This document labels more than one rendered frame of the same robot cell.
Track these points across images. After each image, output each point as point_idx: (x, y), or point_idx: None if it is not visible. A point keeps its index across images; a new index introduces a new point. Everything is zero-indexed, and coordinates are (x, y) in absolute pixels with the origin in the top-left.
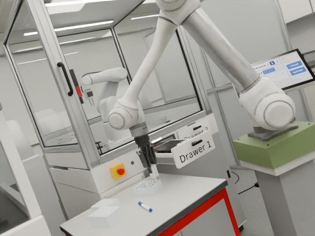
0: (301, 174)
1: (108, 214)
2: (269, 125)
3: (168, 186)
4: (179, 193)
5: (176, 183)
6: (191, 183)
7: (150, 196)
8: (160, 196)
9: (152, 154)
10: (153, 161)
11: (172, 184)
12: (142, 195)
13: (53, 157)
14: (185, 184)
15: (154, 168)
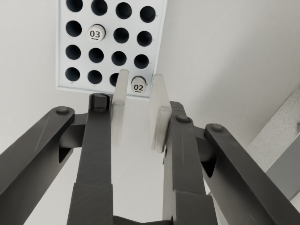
0: None
1: None
2: None
3: (135, 124)
4: (47, 198)
5: (147, 157)
6: (122, 214)
7: (30, 73)
8: (25, 127)
9: (225, 188)
10: (165, 159)
11: (144, 138)
12: (49, 4)
13: None
14: (122, 196)
15: (152, 125)
